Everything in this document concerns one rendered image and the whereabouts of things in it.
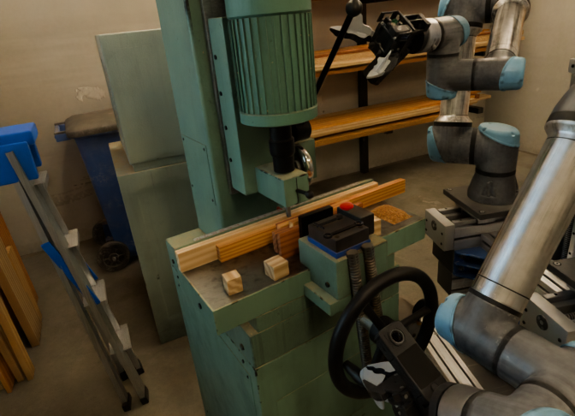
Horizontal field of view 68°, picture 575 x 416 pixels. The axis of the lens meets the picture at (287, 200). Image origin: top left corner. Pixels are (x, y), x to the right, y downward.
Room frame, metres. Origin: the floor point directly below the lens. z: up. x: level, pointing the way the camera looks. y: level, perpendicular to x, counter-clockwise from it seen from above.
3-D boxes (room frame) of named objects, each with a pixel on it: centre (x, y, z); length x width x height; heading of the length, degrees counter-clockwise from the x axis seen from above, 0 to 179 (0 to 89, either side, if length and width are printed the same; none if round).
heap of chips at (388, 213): (1.02, -0.27, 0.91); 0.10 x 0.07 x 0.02; 31
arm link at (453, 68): (1.08, -0.43, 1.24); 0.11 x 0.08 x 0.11; 60
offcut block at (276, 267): (0.78, 0.04, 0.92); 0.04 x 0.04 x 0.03; 34
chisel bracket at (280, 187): (0.98, 0.01, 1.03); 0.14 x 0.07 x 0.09; 31
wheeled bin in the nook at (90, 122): (2.68, 1.05, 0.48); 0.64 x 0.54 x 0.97; 115
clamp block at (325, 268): (0.80, -0.11, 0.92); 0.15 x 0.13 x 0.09; 121
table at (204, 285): (0.88, -0.06, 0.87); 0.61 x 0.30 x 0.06; 121
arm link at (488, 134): (1.25, -0.66, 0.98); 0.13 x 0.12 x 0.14; 60
